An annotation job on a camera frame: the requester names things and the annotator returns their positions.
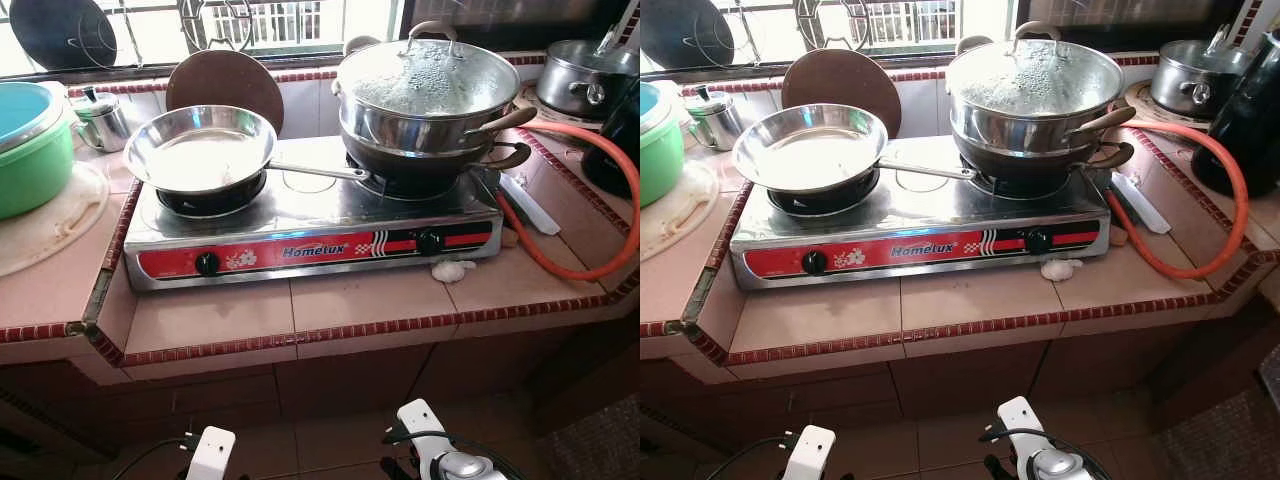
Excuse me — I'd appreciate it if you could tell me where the green plastic basin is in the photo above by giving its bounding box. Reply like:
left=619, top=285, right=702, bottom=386
left=640, top=81, right=686, bottom=209
left=0, top=81, right=77, bottom=221

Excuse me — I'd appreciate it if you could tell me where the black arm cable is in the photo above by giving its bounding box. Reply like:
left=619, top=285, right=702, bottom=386
left=980, top=425, right=1116, bottom=480
left=383, top=425, right=526, bottom=480
left=110, top=432, right=196, bottom=480
left=705, top=433, right=793, bottom=480

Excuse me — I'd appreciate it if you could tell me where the small steel teapot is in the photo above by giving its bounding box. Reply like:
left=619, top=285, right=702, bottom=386
left=685, top=85, right=746, bottom=153
left=70, top=86, right=136, bottom=154

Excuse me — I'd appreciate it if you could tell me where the black wok wooden handle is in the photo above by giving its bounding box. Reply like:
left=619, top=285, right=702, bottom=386
left=950, top=130, right=1136, bottom=193
left=340, top=128, right=534, bottom=193

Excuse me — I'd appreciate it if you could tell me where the black round pan lid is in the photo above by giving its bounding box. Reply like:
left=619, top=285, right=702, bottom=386
left=640, top=0, right=736, bottom=71
left=8, top=0, right=119, bottom=73

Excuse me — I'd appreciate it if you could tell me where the grey floor mat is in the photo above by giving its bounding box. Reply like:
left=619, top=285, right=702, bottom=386
left=1150, top=375, right=1280, bottom=480
left=540, top=398, right=641, bottom=480

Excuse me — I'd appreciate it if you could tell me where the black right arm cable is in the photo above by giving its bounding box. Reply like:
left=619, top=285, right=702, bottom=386
left=980, top=425, right=1116, bottom=480
left=383, top=425, right=526, bottom=480

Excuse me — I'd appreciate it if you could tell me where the black electric kettle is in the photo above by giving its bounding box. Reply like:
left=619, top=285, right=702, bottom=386
left=1190, top=30, right=1280, bottom=199
left=583, top=78, right=641, bottom=199

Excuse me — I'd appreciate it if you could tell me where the steel pot with glass lid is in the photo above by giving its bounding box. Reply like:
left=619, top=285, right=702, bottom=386
left=944, top=20, right=1138, bottom=157
left=331, top=20, right=539, bottom=157

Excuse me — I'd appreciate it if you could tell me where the lidded steel cooking pot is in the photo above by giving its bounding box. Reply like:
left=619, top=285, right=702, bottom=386
left=535, top=38, right=641, bottom=122
left=1150, top=25, right=1256, bottom=121

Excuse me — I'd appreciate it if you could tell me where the orange gas hose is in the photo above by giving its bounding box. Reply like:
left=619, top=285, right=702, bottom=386
left=1105, top=120, right=1250, bottom=281
left=495, top=120, right=641, bottom=284

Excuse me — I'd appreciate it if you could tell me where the metal window grille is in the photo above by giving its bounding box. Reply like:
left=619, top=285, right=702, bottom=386
left=735, top=0, right=1016, bottom=56
left=120, top=0, right=401, bottom=56

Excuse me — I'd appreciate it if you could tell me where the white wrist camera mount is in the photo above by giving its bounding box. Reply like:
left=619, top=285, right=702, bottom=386
left=185, top=426, right=238, bottom=480
left=782, top=425, right=837, bottom=480
left=996, top=396, right=1051, bottom=476
left=396, top=398, right=456, bottom=479

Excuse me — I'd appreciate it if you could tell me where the white plastic cutting board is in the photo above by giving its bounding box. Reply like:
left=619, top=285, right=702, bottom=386
left=640, top=160, right=719, bottom=263
left=0, top=160, right=110, bottom=279

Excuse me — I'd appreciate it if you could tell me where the round woven trivet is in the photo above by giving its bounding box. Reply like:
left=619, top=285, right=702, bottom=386
left=513, top=83, right=601, bottom=133
left=1125, top=80, right=1216, bottom=131

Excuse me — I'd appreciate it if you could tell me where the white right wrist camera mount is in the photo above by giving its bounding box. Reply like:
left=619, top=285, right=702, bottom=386
left=396, top=398, right=456, bottom=479
left=996, top=396, right=1051, bottom=476

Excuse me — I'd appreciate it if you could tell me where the white plastic stick lighter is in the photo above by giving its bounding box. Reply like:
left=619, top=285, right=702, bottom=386
left=1110, top=170, right=1172, bottom=236
left=499, top=172, right=562, bottom=237

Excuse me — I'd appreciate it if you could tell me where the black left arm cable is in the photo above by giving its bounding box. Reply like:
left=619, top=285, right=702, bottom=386
left=705, top=433, right=793, bottom=480
left=110, top=432, right=196, bottom=480

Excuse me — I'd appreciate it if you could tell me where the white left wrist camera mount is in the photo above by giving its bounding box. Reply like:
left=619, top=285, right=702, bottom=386
left=185, top=426, right=238, bottom=480
left=782, top=425, right=837, bottom=480

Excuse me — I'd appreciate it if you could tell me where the steel frying pan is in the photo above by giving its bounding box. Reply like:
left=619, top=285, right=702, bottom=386
left=122, top=104, right=371, bottom=197
left=732, top=103, right=978, bottom=196

